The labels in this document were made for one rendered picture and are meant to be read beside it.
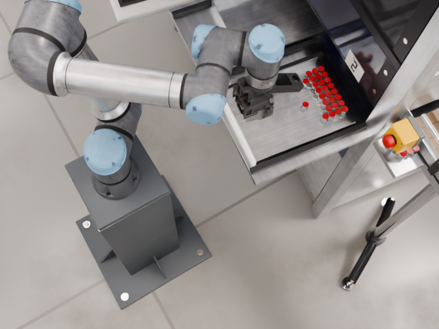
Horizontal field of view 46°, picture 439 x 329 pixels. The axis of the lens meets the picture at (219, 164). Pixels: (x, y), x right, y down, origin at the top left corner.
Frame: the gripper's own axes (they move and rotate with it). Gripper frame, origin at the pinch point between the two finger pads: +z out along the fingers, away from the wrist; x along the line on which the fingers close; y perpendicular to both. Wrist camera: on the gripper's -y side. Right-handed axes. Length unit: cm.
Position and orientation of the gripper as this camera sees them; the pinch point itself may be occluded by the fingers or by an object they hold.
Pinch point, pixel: (260, 114)
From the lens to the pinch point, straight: 139.3
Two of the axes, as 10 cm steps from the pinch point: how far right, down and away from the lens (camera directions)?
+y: -9.1, 3.7, -1.8
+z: -0.3, 3.8, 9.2
